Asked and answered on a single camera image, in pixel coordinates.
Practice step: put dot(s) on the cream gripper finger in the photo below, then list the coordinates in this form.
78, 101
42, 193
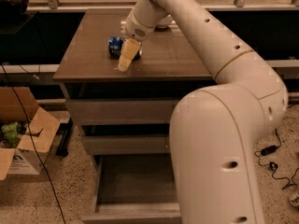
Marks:
128, 51

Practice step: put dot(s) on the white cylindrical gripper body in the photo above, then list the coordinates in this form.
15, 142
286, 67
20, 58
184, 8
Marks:
137, 31

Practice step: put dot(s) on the blue pepsi can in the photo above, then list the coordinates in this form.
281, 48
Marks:
114, 46

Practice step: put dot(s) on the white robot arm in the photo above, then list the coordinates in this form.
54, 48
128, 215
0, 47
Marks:
213, 130

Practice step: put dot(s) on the grey drawer cabinet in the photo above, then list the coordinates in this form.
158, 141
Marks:
168, 68

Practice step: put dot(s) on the grey top drawer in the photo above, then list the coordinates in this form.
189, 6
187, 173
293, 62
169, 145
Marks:
120, 112

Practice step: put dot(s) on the grey middle drawer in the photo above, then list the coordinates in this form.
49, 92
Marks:
126, 144

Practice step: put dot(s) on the grey open bottom drawer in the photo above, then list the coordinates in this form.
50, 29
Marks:
134, 189

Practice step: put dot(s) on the white ceramic bowl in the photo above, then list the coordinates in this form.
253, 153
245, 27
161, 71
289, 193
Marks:
165, 22

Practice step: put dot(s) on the black table leg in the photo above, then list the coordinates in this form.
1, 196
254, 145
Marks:
65, 131

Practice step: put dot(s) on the black object on shelf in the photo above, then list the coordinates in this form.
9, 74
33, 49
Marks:
13, 7

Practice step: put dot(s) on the open cardboard box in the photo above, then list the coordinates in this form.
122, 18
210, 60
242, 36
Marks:
39, 128

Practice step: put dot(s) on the green bag in box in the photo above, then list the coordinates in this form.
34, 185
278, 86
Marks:
11, 134

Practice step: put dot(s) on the black power adapter with cable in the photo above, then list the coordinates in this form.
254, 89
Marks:
273, 166

